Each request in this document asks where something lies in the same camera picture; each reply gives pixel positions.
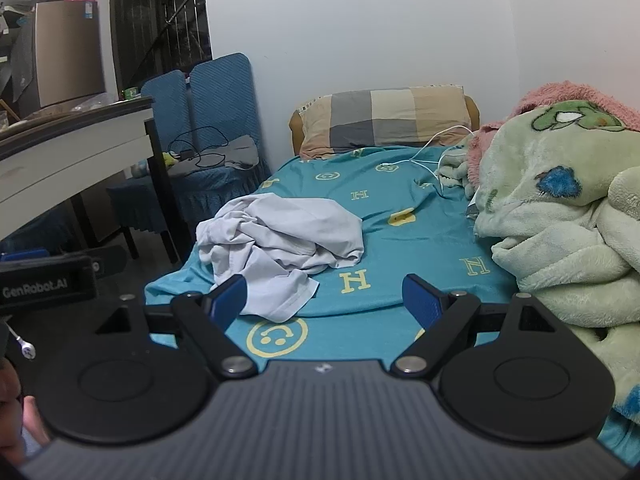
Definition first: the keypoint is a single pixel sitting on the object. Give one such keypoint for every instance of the pink fleece blanket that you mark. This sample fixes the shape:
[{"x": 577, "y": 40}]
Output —
[{"x": 560, "y": 92}]

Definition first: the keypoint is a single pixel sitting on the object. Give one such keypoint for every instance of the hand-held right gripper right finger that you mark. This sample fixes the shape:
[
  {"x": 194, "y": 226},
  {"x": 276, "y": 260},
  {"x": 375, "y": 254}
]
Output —
[{"x": 420, "y": 300}]

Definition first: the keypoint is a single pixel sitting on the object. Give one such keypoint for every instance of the person's left hand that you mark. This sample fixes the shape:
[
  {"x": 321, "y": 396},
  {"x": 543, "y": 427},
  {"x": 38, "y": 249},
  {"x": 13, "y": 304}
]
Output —
[{"x": 32, "y": 422}]

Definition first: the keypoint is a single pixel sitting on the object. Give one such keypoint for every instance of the brown cardboard box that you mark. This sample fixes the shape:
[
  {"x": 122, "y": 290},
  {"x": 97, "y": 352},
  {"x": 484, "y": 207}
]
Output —
[{"x": 65, "y": 55}]

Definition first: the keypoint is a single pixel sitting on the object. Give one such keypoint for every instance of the white shirt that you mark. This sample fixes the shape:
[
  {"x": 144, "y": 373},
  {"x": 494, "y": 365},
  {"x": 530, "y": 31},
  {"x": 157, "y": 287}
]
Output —
[{"x": 280, "y": 230}]

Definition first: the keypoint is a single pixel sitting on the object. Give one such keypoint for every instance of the white table with black legs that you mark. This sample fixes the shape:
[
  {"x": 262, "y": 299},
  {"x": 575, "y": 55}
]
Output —
[{"x": 60, "y": 155}]

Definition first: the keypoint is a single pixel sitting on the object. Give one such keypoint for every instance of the dark window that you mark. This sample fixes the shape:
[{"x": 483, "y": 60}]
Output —
[{"x": 160, "y": 20}]

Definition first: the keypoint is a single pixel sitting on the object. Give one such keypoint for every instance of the blue covered chair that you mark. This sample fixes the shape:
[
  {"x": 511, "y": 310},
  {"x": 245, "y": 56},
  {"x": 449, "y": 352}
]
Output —
[
  {"x": 165, "y": 100},
  {"x": 222, "y": 95}
]

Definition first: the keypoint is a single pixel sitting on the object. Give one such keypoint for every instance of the green plush toy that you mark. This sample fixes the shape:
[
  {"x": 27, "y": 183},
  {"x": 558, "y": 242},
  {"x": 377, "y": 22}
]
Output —
[{"x": 170, "y": 159}]

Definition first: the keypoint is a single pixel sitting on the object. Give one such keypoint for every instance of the small green box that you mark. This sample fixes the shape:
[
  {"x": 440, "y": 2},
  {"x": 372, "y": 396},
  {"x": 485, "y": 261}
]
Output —
[{"x": 132, "y": 93}]

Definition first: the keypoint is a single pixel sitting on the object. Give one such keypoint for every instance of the light blue plush toy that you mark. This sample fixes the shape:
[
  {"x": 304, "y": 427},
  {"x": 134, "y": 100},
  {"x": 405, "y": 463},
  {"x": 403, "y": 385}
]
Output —
[{"x": 141, "y": 169}]

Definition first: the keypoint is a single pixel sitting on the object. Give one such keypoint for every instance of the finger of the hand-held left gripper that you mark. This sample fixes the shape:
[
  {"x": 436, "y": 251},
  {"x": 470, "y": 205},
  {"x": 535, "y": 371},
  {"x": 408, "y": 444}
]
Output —
[{"x": 111, "y": 261}]

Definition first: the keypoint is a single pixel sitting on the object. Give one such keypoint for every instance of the checked pillow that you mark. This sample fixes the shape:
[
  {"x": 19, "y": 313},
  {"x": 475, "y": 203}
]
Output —
[{"x": 380, "y": 115}]

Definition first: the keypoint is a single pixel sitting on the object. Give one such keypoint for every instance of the mustard cushion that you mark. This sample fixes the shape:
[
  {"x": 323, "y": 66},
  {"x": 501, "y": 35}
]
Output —
[{"x": 295, "y": 130}]

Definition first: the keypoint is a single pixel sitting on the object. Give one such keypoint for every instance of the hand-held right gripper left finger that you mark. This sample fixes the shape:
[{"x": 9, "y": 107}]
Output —
[{"x": 229, "y": 297}]

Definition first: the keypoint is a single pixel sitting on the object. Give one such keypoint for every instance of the green fleece blanket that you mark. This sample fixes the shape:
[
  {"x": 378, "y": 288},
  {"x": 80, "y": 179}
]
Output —
[{"x": 550, "y": 220}]

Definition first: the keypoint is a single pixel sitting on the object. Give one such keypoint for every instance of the teal printed bed sheet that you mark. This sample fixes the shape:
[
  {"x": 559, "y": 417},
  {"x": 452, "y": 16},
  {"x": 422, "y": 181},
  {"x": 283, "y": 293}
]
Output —
[{"x": 380, "y": 240}]

